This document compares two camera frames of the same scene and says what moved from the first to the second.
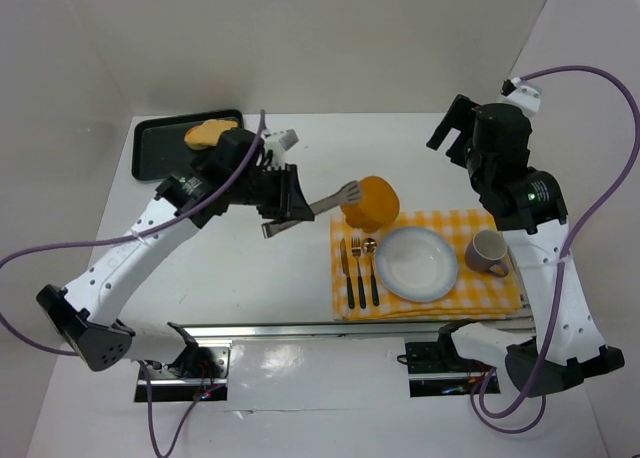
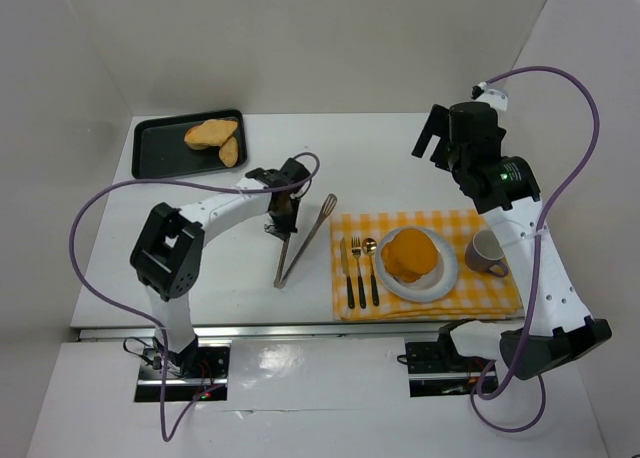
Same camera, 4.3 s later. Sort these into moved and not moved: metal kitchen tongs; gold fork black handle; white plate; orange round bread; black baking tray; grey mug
Moved: orange round bread; metal kitchen tongs
Not moved: white plate; black baking tray; gold fork black handle; grey mug
